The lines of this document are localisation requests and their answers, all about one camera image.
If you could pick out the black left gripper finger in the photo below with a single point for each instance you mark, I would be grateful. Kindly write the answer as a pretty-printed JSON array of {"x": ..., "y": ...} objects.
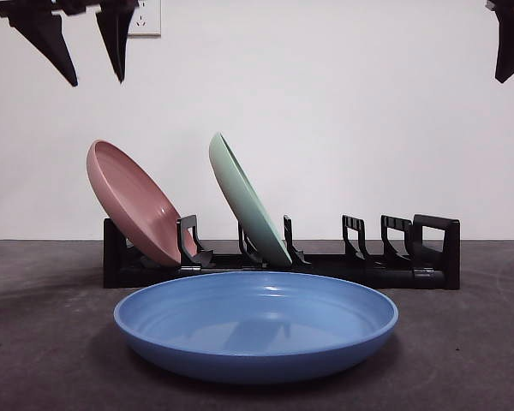
[
  {"x": 117, "y": 34},
  {"x": 47, "y": 34}
]

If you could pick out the pink plate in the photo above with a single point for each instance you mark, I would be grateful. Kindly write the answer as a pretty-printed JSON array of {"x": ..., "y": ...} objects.
[{"x": 133, "y": 192}]

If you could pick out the green plate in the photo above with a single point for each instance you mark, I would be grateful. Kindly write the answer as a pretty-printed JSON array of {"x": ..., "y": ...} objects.
[{"x": 244, "y": 192}]

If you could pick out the blue plate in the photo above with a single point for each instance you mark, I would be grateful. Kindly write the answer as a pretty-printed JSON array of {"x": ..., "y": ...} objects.
[{"x": 257, "y": 359}]

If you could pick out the black plastic dish rack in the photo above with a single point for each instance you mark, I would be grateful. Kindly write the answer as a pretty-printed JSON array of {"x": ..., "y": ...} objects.
[{"x": 428, "y": 274}]

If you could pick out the white wall socket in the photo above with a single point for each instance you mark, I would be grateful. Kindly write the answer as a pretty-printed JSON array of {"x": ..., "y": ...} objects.
[{"x": 147, "y": 21}]

